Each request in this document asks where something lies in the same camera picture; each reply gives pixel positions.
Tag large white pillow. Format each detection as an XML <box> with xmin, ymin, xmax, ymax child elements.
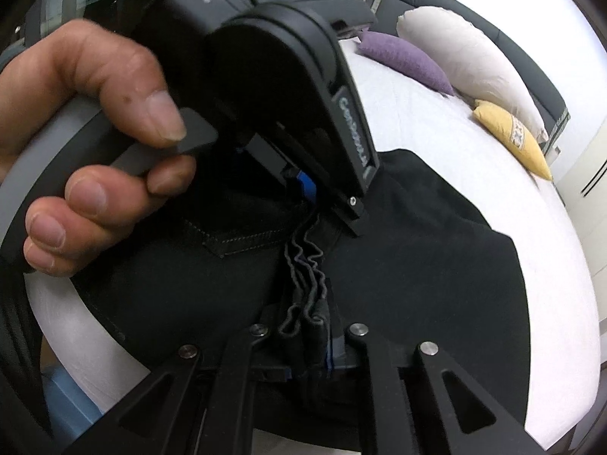
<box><xmin>396</xmin><ymin>6</ymin><xmax>548</xmax><ymax>140</ymax></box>

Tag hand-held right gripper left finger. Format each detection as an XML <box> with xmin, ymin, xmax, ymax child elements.
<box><xmin>66</xmin><ymin>323</ymin><xmax>290</xmax><ymax>455</ymax></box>

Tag white wardrobe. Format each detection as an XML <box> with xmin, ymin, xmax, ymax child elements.
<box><xmin>552</xmin><ymin>118</ymin><xmax>607</xmax><ymax>209</ymax></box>

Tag person's left hand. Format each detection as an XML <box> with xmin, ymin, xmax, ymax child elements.
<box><xmin>0</xmin><ymin>19</ymin><xmax>199</xmax><ymax>278</ymax></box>

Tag black denim pants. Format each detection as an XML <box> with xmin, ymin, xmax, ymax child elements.
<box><xmin>76</xmin><ymin>147</ymin><xmax>532</xmax><ymax>455</ymax></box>

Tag bed with grey headboard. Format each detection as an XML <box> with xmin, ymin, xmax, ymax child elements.
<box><xmin>26</xmin><ymin>0</ymin><xmax>577</xmax><ymax>451</ymax></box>

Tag purple cushion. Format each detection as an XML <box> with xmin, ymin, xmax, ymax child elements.
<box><xmin>355</xmin><ymin>31</ymin><xmax>456</xmax><ymax>96</ymax></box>

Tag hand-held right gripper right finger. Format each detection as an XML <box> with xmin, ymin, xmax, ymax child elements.
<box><xmin>327</xmin><ymin>323</ymin><xmax>517</xmax><ymax>455</ymax></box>

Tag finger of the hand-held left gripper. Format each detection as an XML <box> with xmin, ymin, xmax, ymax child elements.
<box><xmin>244</xmin><ymin>132</ymin><xmax>318</xmax><ymax>206</ymax></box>
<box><xmin>272</xmin><ymin>123</ymin><xmax>368</xmax><ymax>240</ymax></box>

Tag yellow cushion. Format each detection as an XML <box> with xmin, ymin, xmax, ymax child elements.
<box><xmin>473</xmin><ymin>99</ymin><xmax>553</xmax><ymax>181</ymax></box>

